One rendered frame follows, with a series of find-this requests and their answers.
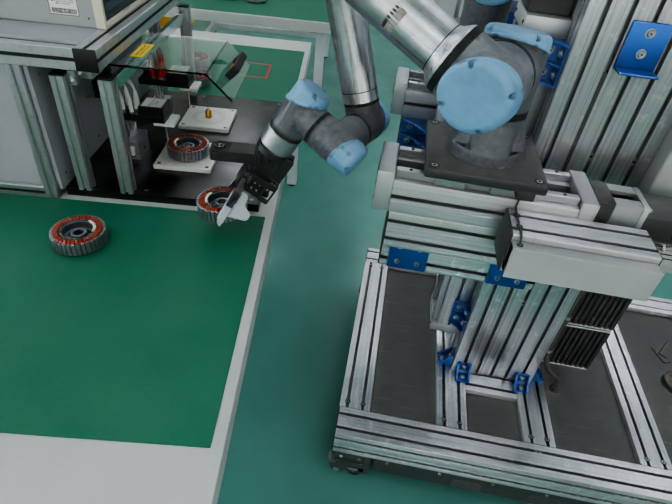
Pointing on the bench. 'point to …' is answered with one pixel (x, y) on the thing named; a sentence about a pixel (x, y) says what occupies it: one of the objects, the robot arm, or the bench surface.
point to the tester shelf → (76, 40)
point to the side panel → (22, 140)
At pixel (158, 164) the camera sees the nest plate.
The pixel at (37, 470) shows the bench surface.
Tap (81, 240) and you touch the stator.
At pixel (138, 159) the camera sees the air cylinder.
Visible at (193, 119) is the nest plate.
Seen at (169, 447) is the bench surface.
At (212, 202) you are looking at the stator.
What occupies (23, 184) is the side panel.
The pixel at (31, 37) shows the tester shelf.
